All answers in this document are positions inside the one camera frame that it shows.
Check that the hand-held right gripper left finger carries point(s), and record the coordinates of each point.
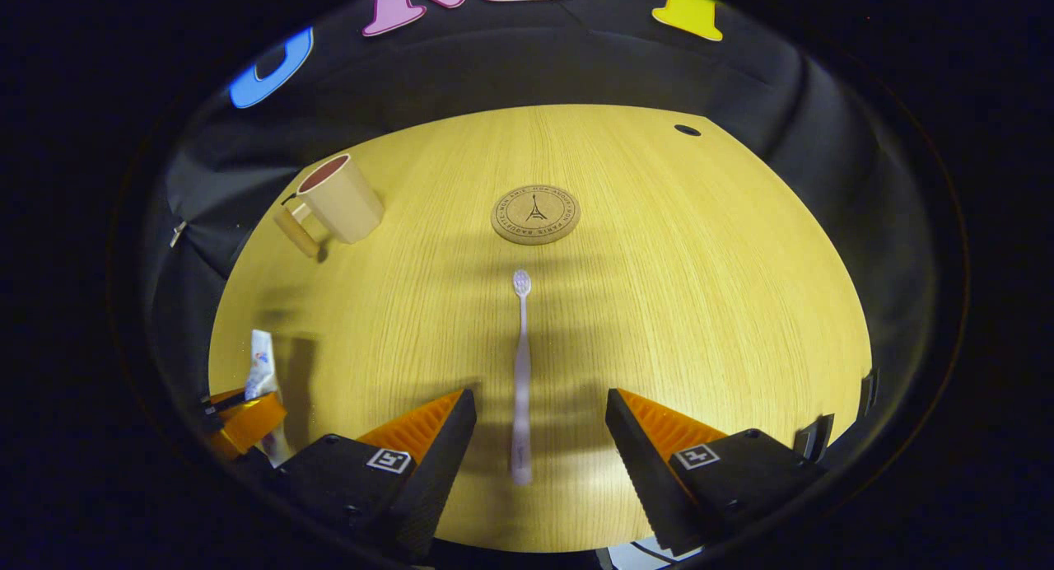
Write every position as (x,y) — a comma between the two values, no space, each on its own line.
(440,463)

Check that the beige cup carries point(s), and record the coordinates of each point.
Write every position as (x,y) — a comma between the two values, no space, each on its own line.
(350,203)

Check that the small white cloth tag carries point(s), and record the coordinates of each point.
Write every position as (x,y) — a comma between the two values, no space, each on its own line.
(177,232)

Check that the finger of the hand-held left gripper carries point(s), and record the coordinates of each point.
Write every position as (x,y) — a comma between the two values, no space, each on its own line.
(251,426)

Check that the white toothpaste tube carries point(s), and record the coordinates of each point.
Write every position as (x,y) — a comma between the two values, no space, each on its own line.
(262,364)

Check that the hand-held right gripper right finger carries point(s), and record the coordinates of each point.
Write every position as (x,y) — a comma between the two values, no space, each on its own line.
(638,463)

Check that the wooden desktop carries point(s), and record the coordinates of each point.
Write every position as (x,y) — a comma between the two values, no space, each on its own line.
(659,323)

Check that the round cork coaster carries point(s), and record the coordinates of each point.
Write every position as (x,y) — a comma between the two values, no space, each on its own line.
(535,214)

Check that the pale purple toothbrush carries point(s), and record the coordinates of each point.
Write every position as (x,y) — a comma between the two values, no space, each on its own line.
(522,372)

